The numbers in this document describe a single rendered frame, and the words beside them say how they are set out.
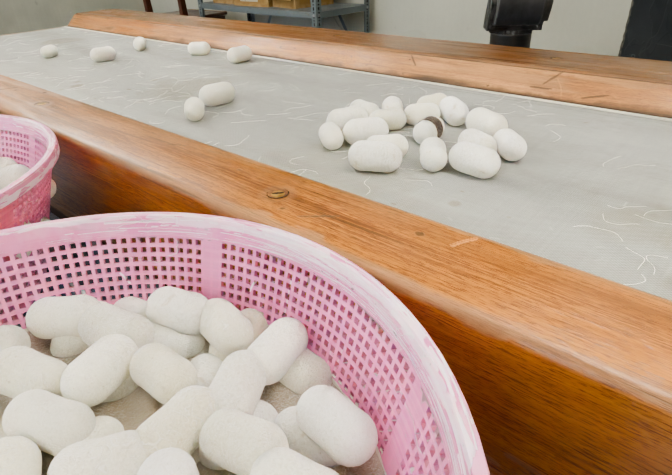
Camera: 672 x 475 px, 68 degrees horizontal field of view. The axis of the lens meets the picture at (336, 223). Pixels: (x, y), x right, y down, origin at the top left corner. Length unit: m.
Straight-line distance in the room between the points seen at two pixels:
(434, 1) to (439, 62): 2.28
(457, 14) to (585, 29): 0.63
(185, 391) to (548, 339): 0.12
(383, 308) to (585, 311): 0.07
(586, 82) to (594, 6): 1.99
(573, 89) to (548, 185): 0.20
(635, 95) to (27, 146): 0.50
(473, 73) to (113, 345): 0.45
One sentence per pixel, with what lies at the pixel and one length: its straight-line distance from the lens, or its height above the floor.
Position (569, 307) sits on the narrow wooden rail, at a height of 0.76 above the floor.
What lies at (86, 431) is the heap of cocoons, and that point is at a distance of 0.21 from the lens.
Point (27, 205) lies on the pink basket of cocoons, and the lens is 0.35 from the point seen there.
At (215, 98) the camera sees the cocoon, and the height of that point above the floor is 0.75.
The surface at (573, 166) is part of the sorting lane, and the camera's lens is 0.38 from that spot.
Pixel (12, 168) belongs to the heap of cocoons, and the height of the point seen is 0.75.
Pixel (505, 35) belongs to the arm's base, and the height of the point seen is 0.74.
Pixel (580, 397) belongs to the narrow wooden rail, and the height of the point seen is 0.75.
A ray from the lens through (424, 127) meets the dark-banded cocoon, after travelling 0.39.
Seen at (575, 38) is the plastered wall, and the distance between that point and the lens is 2.56.
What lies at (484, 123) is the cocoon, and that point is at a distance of 0.40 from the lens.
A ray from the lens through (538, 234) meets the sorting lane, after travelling 0.29.
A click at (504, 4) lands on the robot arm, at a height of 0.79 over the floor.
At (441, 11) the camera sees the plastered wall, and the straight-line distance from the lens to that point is 2.86.
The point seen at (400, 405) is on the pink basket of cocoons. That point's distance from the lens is 0.18.
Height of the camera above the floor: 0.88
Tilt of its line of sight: 29 degrees down
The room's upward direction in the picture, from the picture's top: 2 degrees counter-clockwise
